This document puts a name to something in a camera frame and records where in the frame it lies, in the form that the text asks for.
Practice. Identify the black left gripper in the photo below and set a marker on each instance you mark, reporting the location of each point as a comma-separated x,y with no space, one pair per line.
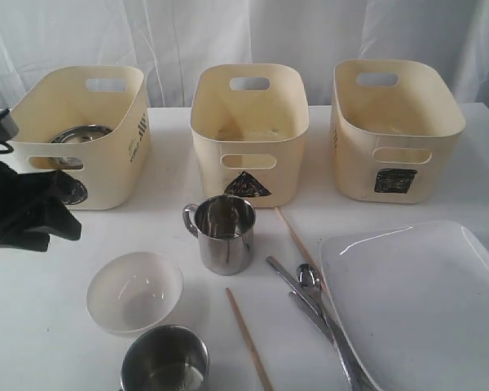
26,224

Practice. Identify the large steel bowl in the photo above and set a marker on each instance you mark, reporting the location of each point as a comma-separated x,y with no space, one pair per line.
77,134

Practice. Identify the white ceramic bowl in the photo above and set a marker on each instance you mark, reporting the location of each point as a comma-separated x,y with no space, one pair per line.
134,293

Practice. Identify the steel mug with handle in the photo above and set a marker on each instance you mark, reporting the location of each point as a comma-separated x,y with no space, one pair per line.
223,226

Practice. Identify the small steel cup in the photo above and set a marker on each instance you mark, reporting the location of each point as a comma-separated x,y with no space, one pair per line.
167,357

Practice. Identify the cream bin with triangle mark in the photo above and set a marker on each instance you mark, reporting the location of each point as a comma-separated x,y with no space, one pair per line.
249,124

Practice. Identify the steel spoon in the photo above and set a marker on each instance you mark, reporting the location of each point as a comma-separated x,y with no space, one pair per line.
309,278

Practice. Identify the steel knife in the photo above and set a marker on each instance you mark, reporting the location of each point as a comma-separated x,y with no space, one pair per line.
335,329

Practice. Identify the cream bin with circle mark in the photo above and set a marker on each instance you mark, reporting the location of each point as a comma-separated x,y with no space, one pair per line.
113,96

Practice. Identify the white curtain backdrop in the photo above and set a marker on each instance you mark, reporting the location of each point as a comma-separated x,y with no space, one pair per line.
173,42

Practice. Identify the wooden chopstick front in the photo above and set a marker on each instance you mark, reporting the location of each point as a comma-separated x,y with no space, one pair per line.
260,369

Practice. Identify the wooden chopstick near plate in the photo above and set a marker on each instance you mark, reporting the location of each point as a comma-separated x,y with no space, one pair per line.
301,248

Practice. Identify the cream bin with square mark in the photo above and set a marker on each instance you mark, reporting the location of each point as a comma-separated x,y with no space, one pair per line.
394,126

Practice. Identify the steel fork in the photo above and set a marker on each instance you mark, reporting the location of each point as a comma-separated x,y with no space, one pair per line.
356,379

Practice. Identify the white square plate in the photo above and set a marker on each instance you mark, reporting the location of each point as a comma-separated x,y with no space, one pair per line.
413,303

